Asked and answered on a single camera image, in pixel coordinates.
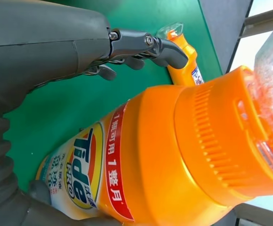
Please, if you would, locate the orange detergent bottle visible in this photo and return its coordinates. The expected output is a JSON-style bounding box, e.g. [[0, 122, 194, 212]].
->
[[36, 12, 273, 226], [155, 22, 205, 87]]

